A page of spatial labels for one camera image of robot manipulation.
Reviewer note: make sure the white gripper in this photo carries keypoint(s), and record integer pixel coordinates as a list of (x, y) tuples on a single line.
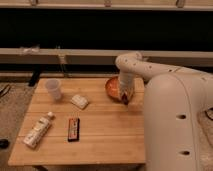
[(126, 82)]

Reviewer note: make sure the red pepper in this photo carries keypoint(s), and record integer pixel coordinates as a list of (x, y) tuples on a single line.
[(124, 99)]

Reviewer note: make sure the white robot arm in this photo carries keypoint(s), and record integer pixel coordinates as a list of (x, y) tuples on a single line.
[(173, 97)]

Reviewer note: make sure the orange ceramic bowl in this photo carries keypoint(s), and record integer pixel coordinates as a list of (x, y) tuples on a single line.
[(112, 88)]

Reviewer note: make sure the wooden table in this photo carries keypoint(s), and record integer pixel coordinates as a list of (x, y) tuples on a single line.
[(110, 132)]

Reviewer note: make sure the dark red snack bar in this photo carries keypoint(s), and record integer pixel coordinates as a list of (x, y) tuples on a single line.
[(73, 129)]

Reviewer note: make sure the translucent plastic cup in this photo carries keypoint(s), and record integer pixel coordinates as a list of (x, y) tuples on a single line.
[(53, 87)]

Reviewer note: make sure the white plastic bottle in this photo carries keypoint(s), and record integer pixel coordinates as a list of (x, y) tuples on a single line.
[(38, 131)]

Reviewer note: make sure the black object on floor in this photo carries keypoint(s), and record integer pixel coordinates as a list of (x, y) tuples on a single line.
[(4, 143)]

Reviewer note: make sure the grey metal rail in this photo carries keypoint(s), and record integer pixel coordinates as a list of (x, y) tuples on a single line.
[(101, 57)]

